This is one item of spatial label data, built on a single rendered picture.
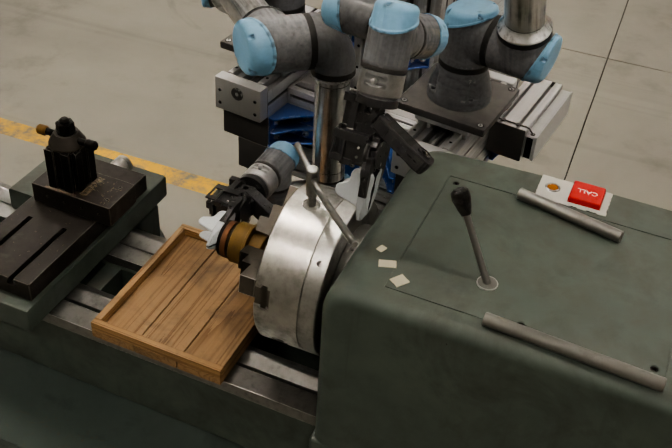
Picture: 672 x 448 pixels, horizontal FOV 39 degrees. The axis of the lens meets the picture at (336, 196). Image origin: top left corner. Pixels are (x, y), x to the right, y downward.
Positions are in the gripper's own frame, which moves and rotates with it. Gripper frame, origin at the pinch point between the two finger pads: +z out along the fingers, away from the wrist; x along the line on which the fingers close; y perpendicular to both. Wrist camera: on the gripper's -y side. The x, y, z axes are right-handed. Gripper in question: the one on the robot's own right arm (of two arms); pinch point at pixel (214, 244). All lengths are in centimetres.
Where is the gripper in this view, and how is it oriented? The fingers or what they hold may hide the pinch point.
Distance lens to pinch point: 187.1
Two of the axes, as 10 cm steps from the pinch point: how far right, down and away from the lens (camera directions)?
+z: -4.2, 5.3, -7.4
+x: 0.5, -8.0, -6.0
